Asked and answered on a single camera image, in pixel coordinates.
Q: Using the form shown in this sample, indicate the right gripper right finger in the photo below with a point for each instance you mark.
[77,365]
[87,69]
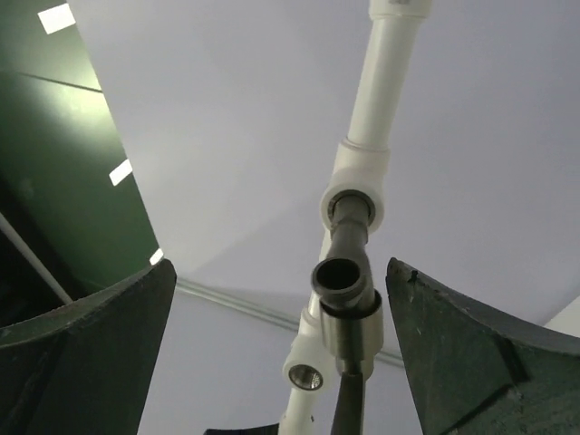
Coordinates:
[473,369]

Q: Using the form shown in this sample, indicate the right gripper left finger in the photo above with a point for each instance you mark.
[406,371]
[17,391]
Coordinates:
[86,367]

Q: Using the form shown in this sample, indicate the dark grey faucet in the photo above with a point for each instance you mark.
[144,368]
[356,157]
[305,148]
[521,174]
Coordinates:
[350,308]

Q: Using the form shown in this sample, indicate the white PVC pipe frame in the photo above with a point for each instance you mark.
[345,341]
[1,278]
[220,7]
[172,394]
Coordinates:
[360,165]

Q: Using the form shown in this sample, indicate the white work board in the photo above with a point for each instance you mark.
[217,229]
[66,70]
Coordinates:
[567,321]

